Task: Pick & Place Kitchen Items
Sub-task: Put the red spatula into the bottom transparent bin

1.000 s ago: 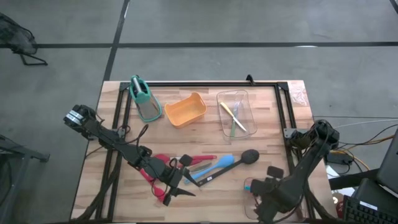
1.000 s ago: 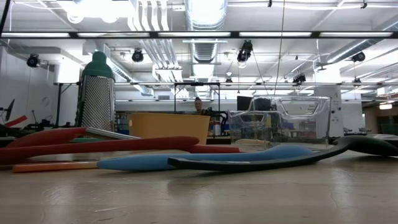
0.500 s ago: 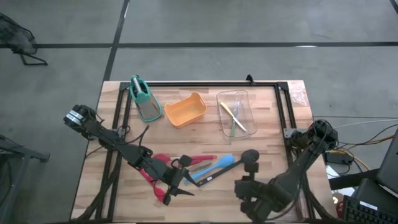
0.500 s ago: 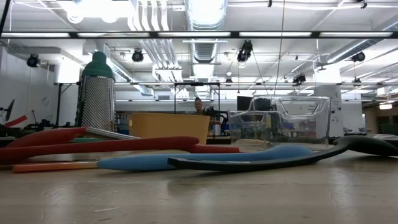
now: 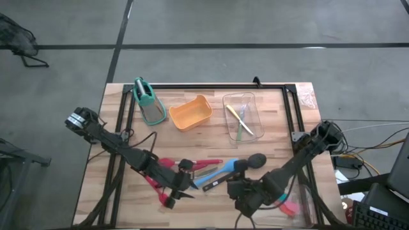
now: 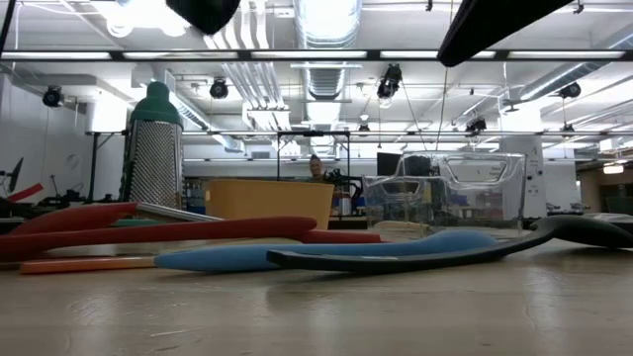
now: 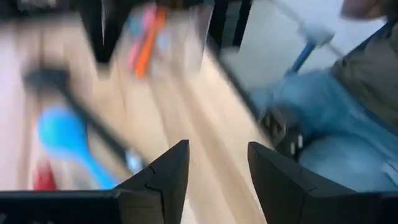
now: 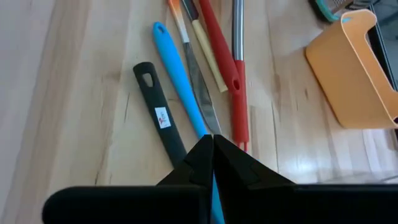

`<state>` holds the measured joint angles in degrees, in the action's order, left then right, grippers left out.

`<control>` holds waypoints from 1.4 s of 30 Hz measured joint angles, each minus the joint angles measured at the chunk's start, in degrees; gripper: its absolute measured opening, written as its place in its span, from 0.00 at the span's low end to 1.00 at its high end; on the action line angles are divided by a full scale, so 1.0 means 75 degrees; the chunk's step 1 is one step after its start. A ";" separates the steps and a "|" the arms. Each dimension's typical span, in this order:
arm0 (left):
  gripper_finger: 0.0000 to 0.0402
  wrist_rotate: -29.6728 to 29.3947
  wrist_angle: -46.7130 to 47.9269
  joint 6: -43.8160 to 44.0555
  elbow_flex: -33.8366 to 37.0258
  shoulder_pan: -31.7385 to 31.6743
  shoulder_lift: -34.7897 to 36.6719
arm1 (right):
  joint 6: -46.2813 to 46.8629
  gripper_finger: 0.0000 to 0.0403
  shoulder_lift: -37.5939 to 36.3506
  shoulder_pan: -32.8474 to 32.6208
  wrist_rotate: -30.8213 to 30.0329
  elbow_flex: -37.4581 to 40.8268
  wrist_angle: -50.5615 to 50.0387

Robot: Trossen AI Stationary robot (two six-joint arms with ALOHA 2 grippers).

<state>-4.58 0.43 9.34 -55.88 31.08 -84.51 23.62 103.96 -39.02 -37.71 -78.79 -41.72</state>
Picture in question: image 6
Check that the black plastic spoon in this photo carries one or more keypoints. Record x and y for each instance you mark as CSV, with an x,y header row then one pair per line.
x,y
346,261

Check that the silver ventilation duct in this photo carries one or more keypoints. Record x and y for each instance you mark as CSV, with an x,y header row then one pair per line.
x,y
326,25

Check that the black background monitor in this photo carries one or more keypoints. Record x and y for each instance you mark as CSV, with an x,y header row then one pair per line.
x,y
388,164

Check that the red background bar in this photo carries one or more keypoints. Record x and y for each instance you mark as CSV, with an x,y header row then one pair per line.
x,y
27,192

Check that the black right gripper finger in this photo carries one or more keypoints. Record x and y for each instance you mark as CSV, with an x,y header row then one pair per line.
x,y
494,25

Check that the white pillar with signs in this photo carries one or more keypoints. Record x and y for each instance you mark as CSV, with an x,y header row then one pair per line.
x,y
536,193

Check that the black background workstation frame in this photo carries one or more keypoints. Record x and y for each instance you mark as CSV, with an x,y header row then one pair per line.
x,y
314,133

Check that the red silicone spoon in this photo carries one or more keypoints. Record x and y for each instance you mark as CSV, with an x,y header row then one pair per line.
x,y
237,228

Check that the steel bottle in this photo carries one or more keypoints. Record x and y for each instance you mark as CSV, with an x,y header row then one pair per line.
x,y
345,205

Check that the clear plastic bin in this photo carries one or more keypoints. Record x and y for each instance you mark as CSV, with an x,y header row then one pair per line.
x,y
494,198

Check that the black background fan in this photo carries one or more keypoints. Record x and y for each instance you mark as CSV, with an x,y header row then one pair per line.
x,y
16,175

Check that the black background stand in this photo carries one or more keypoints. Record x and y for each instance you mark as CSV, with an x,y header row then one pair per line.
x,y
93,168

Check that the yellow plastic bin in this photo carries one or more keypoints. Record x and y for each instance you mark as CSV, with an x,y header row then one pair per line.
x,y
267,203

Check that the black background robot arm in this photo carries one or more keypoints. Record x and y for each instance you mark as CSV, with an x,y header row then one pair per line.
x,y
343,180

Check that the blue silicone spoon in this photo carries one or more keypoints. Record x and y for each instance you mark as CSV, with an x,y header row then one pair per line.
x,y
222,257

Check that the black aluminium rig frame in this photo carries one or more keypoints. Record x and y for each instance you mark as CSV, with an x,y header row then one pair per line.
x,y
243,55

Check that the black ceiling spotlight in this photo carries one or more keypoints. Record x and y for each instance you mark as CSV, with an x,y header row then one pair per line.
x,y
476,126
219,90
571,90
388,84
52,97

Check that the red whisk with steel shaft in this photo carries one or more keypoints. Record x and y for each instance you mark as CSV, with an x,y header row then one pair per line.
x,y
74,217

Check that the lit wall lamp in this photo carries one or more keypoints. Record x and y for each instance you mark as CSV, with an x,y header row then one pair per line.
x,y
613,168

